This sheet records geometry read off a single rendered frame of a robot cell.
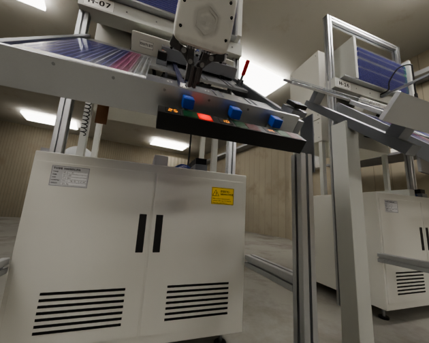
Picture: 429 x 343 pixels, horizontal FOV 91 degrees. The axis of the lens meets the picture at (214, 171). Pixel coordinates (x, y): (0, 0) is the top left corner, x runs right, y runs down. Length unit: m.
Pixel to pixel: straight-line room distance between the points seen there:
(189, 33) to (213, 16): 0.05
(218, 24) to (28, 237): 0.71
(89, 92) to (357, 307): 0.90
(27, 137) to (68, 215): 8.06
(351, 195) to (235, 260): 0.45
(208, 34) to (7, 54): 0.35
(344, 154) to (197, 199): 0.53
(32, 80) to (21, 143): 8.24
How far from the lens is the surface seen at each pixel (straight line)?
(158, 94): 0.49
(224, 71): 1.06
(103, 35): 1.39
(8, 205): 8.58
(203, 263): 0.79
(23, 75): 0.55
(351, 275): 0.84
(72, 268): 0.78
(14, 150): 8.75
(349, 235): 0.82
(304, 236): 0.59
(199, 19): 0.44
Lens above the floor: 0.47
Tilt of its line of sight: 11 degrees up
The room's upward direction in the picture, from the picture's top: 3 degrees clockwise
